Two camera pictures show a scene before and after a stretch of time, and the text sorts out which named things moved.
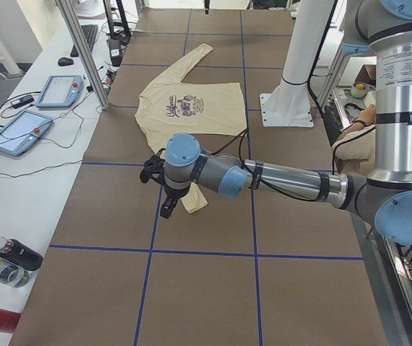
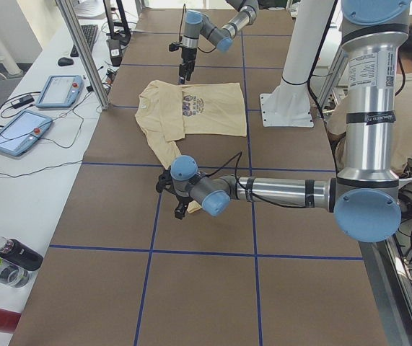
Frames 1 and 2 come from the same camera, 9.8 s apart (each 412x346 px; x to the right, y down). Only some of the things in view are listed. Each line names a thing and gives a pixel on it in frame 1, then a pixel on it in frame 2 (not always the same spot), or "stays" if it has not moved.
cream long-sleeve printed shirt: x=204 y=110 stays
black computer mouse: x=66 y=61 stays
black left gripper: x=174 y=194 -> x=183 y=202
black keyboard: x=89 y=32 stays
